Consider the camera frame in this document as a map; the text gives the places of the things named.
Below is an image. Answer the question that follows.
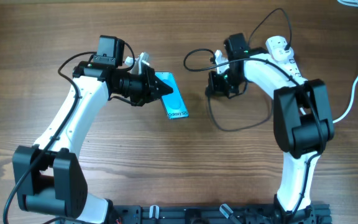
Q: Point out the blue screen smartphone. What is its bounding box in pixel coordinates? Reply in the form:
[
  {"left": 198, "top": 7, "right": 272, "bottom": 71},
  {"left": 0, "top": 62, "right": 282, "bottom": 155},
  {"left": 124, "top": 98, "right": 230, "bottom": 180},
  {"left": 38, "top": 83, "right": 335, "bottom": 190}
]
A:
[{"left": 155, "top": 72, "right": 189, "bottom": 119}]

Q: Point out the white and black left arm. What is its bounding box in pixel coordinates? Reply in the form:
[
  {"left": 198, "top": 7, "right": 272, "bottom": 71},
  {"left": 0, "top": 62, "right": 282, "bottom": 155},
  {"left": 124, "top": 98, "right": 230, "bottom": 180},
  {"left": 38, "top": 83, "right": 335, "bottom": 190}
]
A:
[{"left": 12, "top": 61, "right": 173, "bottom": 223}]

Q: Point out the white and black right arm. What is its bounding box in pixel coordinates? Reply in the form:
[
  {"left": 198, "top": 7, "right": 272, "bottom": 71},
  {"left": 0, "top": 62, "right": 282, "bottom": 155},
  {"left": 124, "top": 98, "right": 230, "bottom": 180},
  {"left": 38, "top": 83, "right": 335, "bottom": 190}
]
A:
[{"left": 206, "top": 33, "right": 334, "bottom": 223}]

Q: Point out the white charger plug adapter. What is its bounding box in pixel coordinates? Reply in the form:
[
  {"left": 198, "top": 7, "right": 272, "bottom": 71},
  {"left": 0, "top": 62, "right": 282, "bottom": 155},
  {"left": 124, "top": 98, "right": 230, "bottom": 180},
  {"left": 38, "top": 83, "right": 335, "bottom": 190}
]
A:
[{"left": 272, "top": 47, "right": 294, "bottom": 63}]

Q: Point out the white power strip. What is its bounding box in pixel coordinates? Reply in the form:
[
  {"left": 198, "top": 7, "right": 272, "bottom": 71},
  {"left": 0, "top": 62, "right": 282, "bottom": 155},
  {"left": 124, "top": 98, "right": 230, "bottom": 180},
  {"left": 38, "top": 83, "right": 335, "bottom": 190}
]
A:
[{"left": 265, "top": 35, "right": 301, "bottom": 77}]

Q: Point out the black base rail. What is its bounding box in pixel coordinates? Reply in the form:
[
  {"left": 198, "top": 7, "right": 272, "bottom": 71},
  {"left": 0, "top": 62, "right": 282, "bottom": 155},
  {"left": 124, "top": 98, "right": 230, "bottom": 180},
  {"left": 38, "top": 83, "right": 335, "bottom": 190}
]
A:
[{"left": 109, "top": 204, "right": 333, "bottom": 224}]

